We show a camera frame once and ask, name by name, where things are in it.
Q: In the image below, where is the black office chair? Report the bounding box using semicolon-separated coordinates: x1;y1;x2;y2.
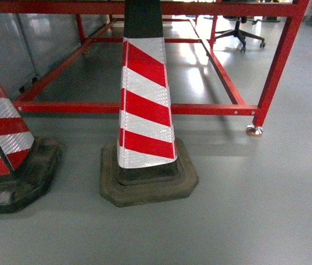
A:
215;16;266;53

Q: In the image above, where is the red white traffic cone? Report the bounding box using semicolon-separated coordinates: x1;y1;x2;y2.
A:
0;85;61;214

